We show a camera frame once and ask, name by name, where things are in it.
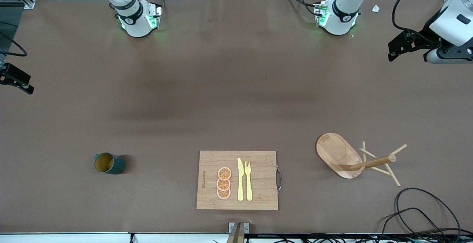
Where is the dark green mug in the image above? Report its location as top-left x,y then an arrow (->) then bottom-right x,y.
94,152 -> 126,175

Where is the wooden cup rack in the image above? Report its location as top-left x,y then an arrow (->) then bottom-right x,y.
316,132 -> 408,187

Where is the brown table cover mat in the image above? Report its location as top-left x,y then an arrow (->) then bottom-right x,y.
0,0 -> 473,235

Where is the yellow plastic fork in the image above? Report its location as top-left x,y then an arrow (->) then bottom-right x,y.
244,161 -> 253,202

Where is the bamboo cutting board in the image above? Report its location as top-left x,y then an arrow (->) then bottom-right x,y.
196,151 -> 282,210

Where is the yellow plastic knife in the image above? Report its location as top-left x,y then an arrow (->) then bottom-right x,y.
237,158 -> 245,202

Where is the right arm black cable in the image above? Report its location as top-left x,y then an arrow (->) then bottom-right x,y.
0,21 -> 28,57

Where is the looped black cable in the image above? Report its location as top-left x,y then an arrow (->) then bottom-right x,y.
381,188 -> 462,243

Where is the white table edge rail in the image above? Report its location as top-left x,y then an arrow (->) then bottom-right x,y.
0,232 -> 229,243

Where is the metal bracket with post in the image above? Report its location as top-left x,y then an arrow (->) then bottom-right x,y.
226,222 -> 250,243

